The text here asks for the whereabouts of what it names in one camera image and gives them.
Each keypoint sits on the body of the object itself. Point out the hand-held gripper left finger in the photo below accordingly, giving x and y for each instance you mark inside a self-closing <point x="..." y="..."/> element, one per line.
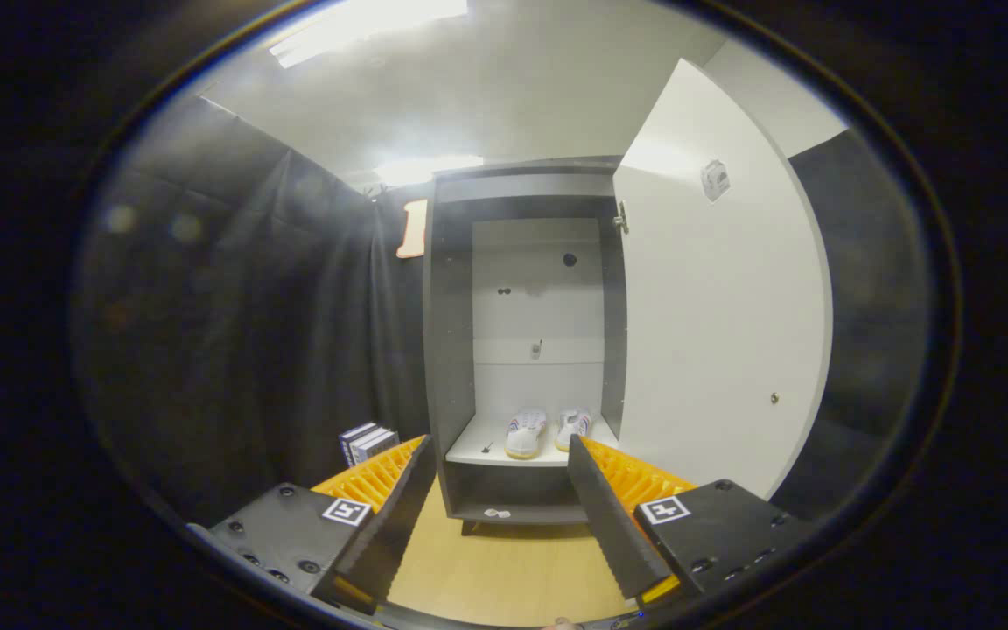
<point x="399" y="512"/>

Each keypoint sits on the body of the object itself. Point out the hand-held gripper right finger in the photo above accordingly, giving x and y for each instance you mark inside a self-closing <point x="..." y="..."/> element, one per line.
<point x="613" y="521"/>

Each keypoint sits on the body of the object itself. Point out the white shoe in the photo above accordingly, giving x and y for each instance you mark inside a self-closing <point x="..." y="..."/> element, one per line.
<point x="525" y="433"/>
<point x="572" y="427"/>

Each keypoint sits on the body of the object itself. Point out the white shoe cabinet door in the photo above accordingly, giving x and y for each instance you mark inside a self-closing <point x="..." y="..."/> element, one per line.
<point x="714" y="332"/>

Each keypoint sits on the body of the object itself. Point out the blue white book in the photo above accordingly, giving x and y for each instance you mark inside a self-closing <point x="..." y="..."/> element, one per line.
<point x="362" y="440"/>
<point x="347" y="443"/>

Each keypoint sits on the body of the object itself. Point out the black backdrop cloth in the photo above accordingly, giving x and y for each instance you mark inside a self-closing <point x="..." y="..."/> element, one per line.
<point x="250" y="350"/>

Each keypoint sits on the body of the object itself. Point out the ceiling light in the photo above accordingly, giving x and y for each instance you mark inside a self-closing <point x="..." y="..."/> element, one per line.
<point x="364" y="26"/>
<point x="425" y="171"/>

